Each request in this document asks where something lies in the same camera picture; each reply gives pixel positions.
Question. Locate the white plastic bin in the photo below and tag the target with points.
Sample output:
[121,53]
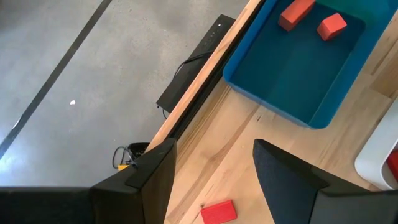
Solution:
[373,155]

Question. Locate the black table clamp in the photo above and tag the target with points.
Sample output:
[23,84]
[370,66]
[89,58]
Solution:
[138,148]

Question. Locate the long orange block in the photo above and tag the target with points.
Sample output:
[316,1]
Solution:
[295,14]

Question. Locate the long red block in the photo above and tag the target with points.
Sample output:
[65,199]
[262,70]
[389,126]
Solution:
[394,165]
[219,213]

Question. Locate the blue plastic bin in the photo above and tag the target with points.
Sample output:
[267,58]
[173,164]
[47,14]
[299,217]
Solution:
[295,77]

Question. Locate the orange cube block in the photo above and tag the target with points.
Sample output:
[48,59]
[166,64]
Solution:
[331,26]

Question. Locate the black floor tape strip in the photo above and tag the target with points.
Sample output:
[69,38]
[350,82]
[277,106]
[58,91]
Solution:
[57,72]

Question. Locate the flat black box with light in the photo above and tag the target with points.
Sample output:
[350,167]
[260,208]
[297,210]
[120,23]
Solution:
[199,62]

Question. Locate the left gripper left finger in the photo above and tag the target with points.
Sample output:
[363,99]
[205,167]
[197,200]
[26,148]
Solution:
[149,186]

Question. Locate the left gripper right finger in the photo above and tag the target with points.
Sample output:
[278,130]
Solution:
[286,186]

